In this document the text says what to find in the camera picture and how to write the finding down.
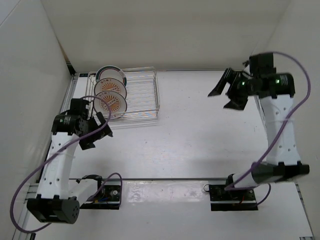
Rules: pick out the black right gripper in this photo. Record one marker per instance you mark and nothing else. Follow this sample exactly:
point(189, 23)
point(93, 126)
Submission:
point(236, 102)

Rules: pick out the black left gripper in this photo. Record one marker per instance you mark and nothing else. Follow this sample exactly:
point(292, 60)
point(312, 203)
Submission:
point(87, 142)

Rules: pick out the orange sunburst plate front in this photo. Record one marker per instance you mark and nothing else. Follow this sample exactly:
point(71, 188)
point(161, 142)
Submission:
point(115, 101)

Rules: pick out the orange sunburst plate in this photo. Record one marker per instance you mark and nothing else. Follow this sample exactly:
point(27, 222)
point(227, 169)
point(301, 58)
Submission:
point(115, 101)
point(110, 84)

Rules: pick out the green red rimmed white plate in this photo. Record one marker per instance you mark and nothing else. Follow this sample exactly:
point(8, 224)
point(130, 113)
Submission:
point(111, 71)

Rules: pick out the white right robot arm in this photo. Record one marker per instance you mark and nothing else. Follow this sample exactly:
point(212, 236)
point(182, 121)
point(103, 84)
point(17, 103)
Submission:
point(275, 92)

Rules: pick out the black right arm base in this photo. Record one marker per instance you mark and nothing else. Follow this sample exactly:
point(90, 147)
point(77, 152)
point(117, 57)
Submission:
point(230, 201)

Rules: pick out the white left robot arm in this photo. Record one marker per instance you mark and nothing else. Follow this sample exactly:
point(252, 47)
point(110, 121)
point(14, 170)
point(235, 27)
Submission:
point(55, 202)

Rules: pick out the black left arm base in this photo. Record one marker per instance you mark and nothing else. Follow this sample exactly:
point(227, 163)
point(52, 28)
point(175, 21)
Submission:
point(108, 199)

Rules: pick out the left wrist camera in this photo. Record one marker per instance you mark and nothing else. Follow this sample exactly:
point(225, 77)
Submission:
point(79, 107)

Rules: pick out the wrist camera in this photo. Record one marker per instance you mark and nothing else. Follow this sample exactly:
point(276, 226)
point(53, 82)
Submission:
point(79, 107)
point(261, 64)

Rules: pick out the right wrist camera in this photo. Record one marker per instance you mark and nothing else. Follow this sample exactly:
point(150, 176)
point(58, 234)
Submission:
point(261, 64)

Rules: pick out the metal wire dish rack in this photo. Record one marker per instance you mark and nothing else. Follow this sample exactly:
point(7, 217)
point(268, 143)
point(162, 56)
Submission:
point(142, 93)

